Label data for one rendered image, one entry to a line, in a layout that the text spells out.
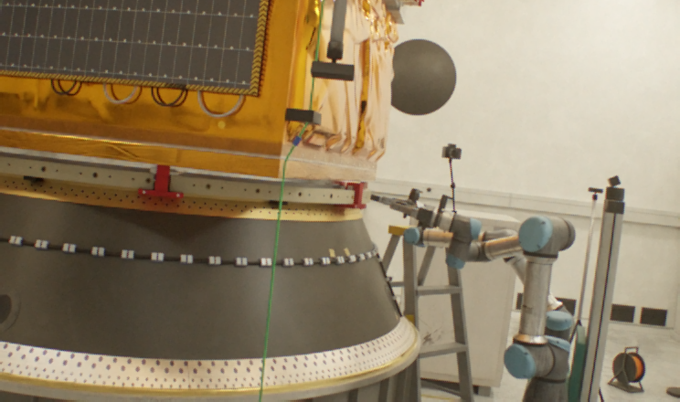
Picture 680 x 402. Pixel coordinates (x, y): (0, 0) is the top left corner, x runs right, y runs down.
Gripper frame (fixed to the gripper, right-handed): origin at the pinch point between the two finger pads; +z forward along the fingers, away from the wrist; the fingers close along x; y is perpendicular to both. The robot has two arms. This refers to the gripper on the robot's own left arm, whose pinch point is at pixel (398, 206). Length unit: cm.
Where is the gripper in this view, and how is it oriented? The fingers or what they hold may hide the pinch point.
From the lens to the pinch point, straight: 260.1
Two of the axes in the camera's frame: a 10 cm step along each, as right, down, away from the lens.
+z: -9.4, -2.9, 1.9
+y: -2.8, 9.6, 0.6
